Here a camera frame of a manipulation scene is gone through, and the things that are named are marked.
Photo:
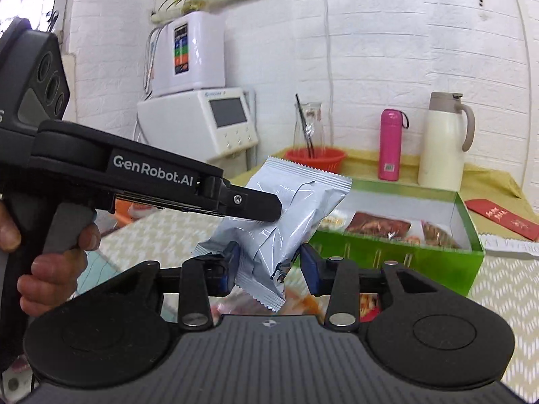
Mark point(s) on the patterned tablecloth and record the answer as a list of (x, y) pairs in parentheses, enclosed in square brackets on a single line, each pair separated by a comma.
[(505, 286)]

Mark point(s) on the pink-edged clear snack packet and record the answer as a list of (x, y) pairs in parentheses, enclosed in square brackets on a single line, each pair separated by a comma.
[(440, 235)]

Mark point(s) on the cream thermal jug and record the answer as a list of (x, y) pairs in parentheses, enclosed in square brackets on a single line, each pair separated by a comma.
[(440, 151)]

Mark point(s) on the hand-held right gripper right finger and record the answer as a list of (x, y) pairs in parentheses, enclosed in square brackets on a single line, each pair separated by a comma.
[(310, 271)]

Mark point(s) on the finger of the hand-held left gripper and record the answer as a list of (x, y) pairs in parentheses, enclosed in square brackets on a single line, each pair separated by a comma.
[(252, 206)]

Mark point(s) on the white appliance with screen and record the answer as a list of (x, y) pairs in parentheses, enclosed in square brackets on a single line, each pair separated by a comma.
[(177, 126)]

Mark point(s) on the glass carafe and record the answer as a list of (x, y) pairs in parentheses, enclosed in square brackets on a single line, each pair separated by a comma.
[(318, 128)]

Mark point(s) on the window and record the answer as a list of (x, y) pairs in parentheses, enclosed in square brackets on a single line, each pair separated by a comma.
[(25, 4)]

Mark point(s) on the black stick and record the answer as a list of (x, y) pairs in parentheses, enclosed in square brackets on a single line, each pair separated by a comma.
[(305, 124)]

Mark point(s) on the yellow cloth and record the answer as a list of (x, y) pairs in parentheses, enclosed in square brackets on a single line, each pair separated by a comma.
[(484, 181)]

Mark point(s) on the pink thermos bottle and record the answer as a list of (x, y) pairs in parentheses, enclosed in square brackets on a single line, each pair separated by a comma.
[(389, 143)]

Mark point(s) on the red plastic basket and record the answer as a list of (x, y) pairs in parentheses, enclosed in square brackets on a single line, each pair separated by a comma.
[(316, 163)]

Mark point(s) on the dark brown snack bag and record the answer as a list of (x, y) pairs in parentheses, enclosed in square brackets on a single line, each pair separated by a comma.
[(379, 224)]

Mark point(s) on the orange snack packet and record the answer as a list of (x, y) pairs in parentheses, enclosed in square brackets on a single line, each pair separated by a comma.
[(307, 304)]

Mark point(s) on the white water purifier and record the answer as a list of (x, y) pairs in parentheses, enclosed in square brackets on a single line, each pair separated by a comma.
[(202, 54)]

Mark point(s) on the orange plastic basin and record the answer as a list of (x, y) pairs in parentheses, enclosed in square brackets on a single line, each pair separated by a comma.
[(124, 212)]

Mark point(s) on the person's left hand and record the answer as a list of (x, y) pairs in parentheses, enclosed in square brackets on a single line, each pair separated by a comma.
[(50, 290)]

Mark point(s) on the red envelope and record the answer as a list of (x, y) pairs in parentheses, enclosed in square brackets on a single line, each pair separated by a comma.
[(505, 219)]

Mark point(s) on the green cardboard box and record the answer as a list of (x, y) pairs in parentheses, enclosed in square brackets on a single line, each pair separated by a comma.
[(421, 261)]

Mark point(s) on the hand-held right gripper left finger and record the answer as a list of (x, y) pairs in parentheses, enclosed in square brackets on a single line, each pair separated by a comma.
[(233, 265)]

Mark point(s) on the silver snack packet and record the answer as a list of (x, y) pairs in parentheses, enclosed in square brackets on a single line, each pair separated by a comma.
[(286, 206)]

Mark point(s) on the yellow white snack packet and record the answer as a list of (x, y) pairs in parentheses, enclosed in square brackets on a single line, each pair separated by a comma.
[(332, 221)]

